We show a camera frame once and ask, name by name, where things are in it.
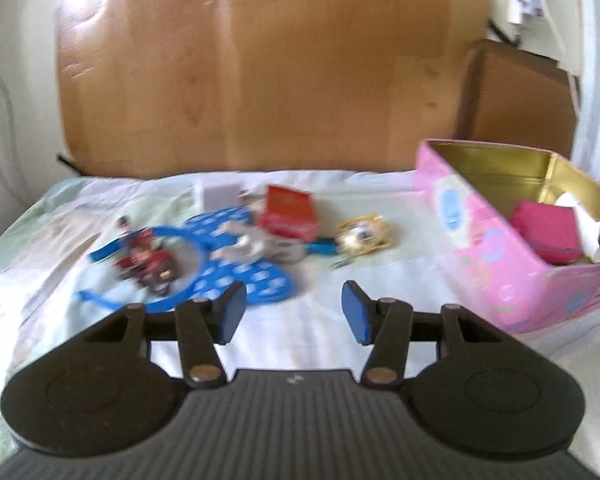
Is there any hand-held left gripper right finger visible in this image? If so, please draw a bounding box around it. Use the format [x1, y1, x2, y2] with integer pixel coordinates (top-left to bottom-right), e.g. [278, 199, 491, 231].
[341, 280, 506, 390]

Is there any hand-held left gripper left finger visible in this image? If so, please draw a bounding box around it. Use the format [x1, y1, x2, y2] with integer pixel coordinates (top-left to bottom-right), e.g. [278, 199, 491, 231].
[82, 281, 247, 390]

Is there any blue polka-dot bow headband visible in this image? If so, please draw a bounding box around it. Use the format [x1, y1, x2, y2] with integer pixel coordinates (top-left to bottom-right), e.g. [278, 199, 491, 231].
[77, 207, 298, 313]

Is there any gold toy car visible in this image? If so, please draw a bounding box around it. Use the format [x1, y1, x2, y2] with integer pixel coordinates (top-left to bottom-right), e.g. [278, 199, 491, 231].
[332, 215, 393, 261]

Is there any pink tin box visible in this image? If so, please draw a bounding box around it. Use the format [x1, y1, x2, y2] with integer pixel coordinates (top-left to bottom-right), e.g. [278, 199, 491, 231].
[414, 139, 600, 335]

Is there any white tube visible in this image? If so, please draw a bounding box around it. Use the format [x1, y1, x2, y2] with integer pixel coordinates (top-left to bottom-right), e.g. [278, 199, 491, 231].
[555, 192, 600, 263]

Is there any pale printed bed sheet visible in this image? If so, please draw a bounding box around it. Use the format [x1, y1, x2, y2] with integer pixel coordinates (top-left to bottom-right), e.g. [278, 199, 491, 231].
[0, 167, 600, 461]

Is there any pink pouch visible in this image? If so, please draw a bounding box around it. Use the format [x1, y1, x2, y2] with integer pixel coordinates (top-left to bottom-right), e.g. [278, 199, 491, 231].
[509, 200, 583, 266]

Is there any red toy figure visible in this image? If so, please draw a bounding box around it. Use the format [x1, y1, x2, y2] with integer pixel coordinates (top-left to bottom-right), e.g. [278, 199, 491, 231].
[112, 216, 178, 295]

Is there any red small box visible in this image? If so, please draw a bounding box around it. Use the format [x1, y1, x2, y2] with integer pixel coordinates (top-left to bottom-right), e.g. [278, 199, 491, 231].
[257, 185, 317, 241]

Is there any white charger adapter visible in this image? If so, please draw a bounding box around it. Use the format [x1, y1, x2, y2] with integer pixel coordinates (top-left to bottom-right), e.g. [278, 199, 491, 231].
[200, 182, 253, 211]

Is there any wooden headboard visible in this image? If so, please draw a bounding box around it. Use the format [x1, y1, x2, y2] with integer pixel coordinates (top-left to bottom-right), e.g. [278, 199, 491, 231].
[54, 0, 496, 181]

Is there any small blue strap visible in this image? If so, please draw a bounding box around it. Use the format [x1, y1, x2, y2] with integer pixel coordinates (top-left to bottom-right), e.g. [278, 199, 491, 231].
[305, 239, 342, 257]

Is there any black strap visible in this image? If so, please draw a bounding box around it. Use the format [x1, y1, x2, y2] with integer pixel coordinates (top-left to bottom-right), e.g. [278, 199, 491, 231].
[486, 19, 522, 47]

